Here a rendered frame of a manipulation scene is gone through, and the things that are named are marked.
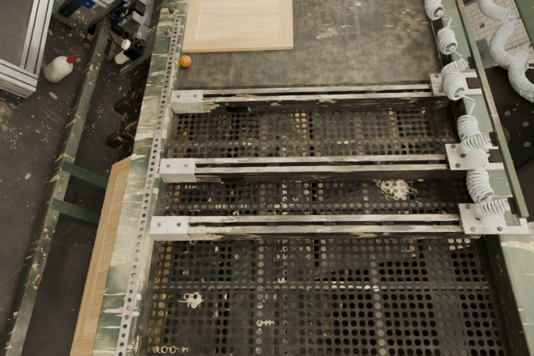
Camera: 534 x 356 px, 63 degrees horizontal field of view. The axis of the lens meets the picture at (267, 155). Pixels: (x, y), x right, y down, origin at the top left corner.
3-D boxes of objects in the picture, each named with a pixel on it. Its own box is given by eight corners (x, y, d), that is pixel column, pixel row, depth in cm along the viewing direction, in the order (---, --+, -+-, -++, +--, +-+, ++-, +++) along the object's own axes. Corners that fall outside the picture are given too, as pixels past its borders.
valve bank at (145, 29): (114, -17, 218) (145, -43, 205) (137, 2, 227) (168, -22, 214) (92, 59, 192) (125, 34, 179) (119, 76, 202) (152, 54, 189)
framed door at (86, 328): (116, 166, 224) (112, 164, 222) (190, 129, 194) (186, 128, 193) (74, 360, 178) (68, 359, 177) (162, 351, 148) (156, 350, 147)
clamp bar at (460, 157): (166, 163, 165) (148, 128, 145) (490, 158, 158) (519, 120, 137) (163, 187, 160) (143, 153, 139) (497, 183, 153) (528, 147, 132)
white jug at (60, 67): (45, 63, 239) (64, 47, 228) (62, 72, 245) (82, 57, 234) (40, 76, 234) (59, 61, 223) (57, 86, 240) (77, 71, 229)
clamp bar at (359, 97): (176, 97, 181) (160, 56, 160) (471, 90, 174) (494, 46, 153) (173, 117, 176) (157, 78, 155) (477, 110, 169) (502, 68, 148)
